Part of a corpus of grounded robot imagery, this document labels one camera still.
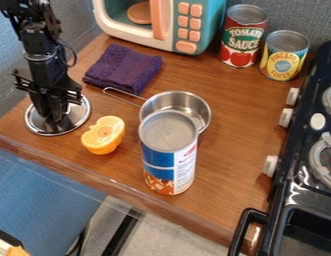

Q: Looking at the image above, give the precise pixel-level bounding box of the purple cloth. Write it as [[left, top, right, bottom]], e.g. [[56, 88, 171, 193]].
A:
[[80, 43, 165, 97]]

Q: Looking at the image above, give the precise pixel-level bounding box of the toy stove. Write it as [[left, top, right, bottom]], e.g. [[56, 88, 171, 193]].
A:
[[226, 39, 331, 256]]

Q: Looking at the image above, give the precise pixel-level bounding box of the red tomato sauce can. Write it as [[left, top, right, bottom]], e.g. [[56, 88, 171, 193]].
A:
[[217, 3, 271, 70]]

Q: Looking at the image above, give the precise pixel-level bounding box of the toy microwave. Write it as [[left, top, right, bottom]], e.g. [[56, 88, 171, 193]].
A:
[[91, 0, 228, 57]]

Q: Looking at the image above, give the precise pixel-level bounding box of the blue and orange can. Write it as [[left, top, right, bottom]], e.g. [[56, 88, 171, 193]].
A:
[[136, 109, 200, 197]]

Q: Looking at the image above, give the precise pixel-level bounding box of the silver lid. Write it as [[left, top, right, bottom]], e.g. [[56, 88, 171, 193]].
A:
[[23, 94, 93, 137]]

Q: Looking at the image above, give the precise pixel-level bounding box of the orange toy fruit half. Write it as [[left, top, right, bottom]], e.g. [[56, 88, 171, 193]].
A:
[[79, 115, 128, 156]]

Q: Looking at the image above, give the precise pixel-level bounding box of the yellow pineapple can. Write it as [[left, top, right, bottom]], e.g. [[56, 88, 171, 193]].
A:
[[258, 29, 312, 83]]

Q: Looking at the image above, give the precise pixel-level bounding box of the silver pot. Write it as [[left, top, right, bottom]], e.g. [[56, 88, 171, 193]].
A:
[[100, 86, 214, 135]]

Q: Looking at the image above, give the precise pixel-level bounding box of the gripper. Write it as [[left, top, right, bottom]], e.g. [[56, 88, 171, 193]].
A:
[[11, 52, 85, 124]]

